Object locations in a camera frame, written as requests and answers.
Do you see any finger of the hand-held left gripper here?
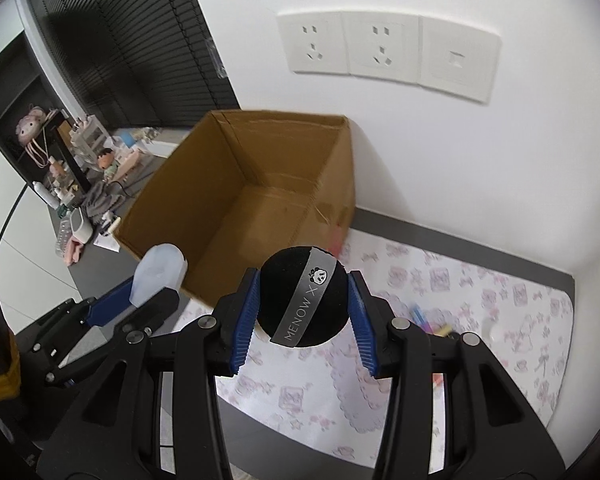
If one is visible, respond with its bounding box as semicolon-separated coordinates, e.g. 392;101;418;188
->
44;287;182;387
32;279;137;350

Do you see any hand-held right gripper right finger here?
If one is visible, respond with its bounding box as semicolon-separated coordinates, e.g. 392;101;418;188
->
347;269;567;480

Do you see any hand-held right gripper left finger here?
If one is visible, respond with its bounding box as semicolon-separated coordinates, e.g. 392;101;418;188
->
36;268;262;480

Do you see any white translucent plastic bottle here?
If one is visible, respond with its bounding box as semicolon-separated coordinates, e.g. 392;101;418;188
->
130;243;190;309

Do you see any black round powder puff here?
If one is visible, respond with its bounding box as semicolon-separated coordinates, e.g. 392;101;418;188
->
257;246;351;349

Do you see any brown cardboard box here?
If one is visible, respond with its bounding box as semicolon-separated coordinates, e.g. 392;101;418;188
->
111;109;357;309

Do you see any blue pink cosmetic tube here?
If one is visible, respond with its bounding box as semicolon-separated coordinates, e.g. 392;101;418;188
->
410;305;434;334

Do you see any pink cloth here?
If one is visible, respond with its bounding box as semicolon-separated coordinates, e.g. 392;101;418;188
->
62;240;86;267

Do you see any white rounded device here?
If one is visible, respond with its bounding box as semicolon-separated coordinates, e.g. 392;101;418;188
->
67;210;94;244

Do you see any grey cloth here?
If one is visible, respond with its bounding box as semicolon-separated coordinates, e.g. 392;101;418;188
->
82;180;129;224

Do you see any pink printed table mat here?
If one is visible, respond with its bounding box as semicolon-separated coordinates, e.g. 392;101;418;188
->
172;226;576;436

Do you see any white spray bottle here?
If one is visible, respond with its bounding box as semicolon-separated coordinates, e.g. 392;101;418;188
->
32;181;61;210

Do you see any pink hair dryer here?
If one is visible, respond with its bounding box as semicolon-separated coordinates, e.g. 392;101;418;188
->
112;152;144;181

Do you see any brown haired figurine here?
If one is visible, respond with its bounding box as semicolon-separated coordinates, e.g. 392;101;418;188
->
97;147;119;182

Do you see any small white drawer organizer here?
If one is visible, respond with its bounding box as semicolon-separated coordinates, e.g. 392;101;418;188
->
70;117;112;162

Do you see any pink plush doll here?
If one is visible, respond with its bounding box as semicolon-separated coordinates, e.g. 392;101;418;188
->
15;105;49;144

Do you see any black shelf unit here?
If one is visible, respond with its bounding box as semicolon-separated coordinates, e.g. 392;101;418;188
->
0;30;97;197

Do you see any clear blind wand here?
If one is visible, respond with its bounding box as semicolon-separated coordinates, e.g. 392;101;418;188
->
205;40;227;79

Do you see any black window blind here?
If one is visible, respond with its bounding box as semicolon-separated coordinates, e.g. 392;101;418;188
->
22;0;242;132

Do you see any black cable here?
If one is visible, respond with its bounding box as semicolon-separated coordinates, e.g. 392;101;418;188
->
0;180;32;262

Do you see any white wall socket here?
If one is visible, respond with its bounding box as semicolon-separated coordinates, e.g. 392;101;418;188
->
341;11;424;84
277;10;349;76

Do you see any white blank wall plate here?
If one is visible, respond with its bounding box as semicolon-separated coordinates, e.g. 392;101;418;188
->
417;15;502;106

